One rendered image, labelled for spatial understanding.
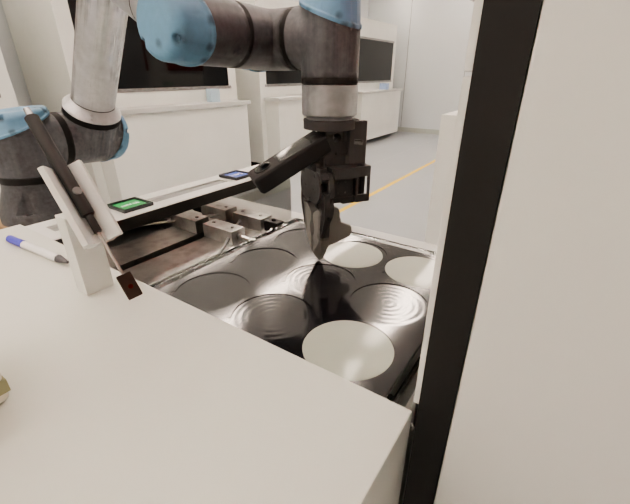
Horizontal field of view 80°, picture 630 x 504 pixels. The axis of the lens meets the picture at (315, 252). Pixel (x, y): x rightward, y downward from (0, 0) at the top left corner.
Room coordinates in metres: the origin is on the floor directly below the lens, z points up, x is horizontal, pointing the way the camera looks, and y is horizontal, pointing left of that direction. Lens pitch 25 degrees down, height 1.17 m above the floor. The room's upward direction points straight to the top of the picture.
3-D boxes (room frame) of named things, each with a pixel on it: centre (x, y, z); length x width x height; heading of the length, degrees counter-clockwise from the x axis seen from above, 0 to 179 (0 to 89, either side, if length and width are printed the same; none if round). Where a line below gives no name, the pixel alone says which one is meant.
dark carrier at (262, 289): (0.48, -0.01, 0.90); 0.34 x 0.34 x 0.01; 56
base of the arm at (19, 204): (0.81, 0.61, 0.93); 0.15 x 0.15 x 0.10
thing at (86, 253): (0.34, 0.22, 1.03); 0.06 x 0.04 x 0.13; 56
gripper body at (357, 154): (0.55, -0.03, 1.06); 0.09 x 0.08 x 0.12; 113
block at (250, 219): (0.75, 0.13, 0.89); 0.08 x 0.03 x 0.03; 56
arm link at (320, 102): (0.55, -0.02, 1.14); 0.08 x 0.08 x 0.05
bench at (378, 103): (7.79, -0.83, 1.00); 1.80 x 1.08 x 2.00; 146
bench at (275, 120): (5.97, 0.41, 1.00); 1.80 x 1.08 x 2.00; 146
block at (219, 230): (0.68, 0.18, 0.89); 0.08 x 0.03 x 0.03; 56
